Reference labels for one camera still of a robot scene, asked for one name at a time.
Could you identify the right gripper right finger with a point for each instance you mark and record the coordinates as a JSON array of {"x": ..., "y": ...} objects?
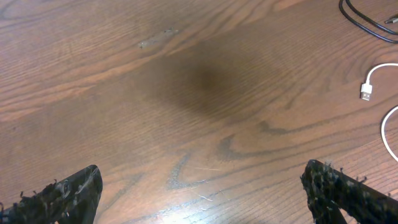
[{"x": 330, "y": 191}]

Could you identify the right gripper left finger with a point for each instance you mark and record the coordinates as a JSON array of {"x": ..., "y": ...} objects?
[{"x": 74, "y": 199}]

